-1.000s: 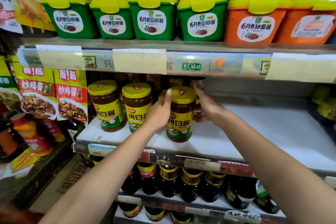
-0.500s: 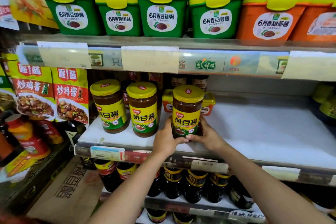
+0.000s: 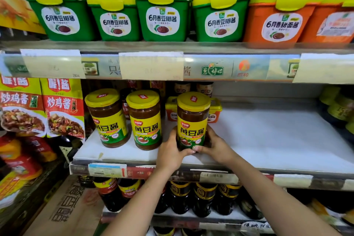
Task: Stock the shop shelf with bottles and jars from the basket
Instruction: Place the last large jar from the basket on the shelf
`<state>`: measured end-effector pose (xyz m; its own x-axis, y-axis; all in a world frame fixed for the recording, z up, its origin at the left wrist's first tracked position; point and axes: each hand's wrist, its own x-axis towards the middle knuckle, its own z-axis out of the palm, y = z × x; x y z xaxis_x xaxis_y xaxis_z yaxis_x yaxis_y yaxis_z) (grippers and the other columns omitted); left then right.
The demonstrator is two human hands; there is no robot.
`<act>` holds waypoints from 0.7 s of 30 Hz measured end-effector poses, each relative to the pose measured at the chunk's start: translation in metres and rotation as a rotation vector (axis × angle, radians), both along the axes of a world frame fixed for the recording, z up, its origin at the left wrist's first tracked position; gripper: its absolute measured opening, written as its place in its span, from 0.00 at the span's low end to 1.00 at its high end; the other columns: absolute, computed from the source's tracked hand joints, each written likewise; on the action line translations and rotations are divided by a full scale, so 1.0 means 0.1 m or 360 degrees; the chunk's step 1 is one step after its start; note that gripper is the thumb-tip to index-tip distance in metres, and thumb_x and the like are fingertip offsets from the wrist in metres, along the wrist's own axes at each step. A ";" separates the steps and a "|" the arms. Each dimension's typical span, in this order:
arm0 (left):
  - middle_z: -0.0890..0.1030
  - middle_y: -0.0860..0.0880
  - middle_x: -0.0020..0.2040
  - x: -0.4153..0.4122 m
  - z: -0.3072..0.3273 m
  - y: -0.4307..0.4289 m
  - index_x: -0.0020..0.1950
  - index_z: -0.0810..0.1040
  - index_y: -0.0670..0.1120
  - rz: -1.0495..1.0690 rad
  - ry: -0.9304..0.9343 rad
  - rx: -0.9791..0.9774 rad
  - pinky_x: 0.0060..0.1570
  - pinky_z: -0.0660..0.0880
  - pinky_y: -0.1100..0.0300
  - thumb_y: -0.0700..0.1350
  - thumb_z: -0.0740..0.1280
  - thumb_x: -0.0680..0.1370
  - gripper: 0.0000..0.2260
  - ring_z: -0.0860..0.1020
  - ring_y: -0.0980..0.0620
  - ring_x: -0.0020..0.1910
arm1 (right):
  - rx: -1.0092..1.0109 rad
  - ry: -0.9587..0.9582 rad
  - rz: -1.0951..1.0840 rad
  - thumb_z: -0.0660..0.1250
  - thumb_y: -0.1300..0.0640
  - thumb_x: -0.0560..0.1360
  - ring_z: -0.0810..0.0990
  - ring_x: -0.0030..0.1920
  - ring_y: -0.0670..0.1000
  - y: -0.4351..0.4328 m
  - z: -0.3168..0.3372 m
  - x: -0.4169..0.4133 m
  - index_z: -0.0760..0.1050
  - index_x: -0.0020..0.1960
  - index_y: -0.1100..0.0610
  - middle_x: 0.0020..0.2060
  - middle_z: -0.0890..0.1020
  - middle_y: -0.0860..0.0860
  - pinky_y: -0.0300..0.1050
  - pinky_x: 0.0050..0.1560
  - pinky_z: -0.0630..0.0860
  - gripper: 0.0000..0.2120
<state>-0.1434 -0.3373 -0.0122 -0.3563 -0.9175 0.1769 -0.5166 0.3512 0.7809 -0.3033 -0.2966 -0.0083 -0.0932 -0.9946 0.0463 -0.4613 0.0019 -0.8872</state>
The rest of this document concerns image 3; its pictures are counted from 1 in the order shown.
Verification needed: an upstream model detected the person's left hand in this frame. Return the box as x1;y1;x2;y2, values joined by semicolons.
156;126;196;174

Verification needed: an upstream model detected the yellow-lid soybean paste jar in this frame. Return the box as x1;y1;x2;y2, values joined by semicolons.
84;88;131;148
176;92;211;151
126;90;163;151

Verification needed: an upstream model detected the dark jar with cream label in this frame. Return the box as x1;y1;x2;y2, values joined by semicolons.
174;82;191;96
196;82;214;98

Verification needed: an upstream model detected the dark jar with olive lid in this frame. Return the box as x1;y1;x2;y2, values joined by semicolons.
345;119;354;143
319;85;341;107
327;93;354;129

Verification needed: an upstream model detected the dark bottle with white label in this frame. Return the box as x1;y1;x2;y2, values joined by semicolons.
53;136;84;168

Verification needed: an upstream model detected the person's left forearm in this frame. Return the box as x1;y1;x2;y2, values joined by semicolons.
101;166;178;236

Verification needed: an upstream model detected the white blue red price label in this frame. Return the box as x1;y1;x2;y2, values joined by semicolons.
88;163;128;178

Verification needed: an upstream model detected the row of dark soy bottles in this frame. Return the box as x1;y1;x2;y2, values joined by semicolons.
78;174;266;221

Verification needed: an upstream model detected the person's right hand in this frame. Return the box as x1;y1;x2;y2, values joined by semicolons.
192;125;239;166

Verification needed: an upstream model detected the yellow packet with red print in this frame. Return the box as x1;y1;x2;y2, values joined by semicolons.
0;172;29;209

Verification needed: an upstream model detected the red sauce packet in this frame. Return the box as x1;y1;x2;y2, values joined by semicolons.
23;136;58;163
0;135;44;181

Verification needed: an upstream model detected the shelf rail with green adverts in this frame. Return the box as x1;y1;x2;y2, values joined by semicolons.
0;47;354;85

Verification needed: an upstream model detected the large orange sauce tub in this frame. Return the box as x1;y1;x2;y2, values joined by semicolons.
243;0;321;48
300;0;354;44

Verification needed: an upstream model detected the dark bottle with red label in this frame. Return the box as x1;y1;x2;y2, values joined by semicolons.
149;80;166;101
120;88;130;120
126;80;143;91

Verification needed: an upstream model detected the brown cardboard box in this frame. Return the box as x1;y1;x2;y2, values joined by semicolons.
22;175;105;236

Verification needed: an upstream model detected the small white price tag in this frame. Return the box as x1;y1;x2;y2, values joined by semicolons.
199;172;240;185
273;174;314;189

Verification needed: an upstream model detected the group of green sauce tubs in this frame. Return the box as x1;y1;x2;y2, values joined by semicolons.
23;0;252;43

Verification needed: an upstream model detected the dark side shelf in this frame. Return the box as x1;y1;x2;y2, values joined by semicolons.
0;158;65;236

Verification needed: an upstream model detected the small orange sauce tub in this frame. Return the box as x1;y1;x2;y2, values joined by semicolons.
165;96;223;124

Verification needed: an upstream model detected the person's right forearm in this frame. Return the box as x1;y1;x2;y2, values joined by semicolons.
221;156;343;236

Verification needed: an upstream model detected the yellow chicken sauce packet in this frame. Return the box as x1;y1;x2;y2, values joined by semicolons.
0;75;48;137
40;78;86;140

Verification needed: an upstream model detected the blank white price tag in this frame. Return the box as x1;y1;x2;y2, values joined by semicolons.
119;52;185;81
292;53;354;84
20;49;86;79

